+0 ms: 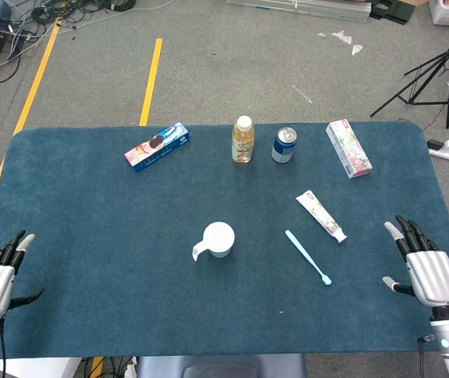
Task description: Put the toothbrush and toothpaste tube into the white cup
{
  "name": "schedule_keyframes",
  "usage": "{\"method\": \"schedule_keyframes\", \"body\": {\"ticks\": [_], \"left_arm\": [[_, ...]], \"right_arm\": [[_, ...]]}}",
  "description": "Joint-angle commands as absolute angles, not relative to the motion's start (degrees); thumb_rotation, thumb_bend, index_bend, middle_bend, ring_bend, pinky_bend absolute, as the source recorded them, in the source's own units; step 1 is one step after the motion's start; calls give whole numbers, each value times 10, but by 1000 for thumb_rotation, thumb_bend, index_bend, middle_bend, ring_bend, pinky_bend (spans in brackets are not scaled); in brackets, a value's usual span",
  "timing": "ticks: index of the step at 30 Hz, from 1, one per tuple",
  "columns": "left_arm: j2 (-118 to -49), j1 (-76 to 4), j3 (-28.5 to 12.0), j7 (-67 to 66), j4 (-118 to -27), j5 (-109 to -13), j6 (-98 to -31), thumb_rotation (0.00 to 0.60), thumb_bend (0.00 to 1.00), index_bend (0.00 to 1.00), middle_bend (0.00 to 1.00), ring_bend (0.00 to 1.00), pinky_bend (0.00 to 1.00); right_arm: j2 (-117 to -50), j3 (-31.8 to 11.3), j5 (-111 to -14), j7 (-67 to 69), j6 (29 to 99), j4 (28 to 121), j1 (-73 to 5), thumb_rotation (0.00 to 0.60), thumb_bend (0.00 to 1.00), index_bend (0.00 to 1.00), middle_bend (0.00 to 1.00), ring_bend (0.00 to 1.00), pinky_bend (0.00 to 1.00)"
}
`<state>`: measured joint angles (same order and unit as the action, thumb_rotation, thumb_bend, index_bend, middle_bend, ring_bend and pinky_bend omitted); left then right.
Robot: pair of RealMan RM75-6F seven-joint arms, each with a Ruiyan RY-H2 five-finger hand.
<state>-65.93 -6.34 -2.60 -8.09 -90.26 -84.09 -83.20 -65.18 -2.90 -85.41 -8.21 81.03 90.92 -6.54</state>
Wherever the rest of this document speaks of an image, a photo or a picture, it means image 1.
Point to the light blue toothbrush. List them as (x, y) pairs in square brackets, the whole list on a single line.
[(305, 254)]

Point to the black metal bracket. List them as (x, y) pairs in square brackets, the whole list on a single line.
[(394, 12)]

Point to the blue soda can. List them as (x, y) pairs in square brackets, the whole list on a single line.
[(283, 149)]

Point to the white floral box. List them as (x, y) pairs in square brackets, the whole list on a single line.
[(350, 151)]

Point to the yellow drink bottle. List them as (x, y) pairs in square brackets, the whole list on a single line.
[(243, 145)]

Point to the floral toothpaste tube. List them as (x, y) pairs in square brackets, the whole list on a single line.
[(319, 212)]

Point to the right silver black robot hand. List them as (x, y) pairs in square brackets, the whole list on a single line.
[(433, 275)]

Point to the aluminium profile stack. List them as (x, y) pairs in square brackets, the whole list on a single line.
[(327, 10)]

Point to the blue grey seat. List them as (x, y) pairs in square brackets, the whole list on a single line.
[(220, 366)]

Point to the blue table mat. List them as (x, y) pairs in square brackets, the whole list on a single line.
[(130, 236)]

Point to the blue cookie box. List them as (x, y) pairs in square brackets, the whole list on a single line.
[(157, 147)]

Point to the white paper scrap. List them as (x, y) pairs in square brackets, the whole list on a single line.
[(342, 36), (357, 49)]

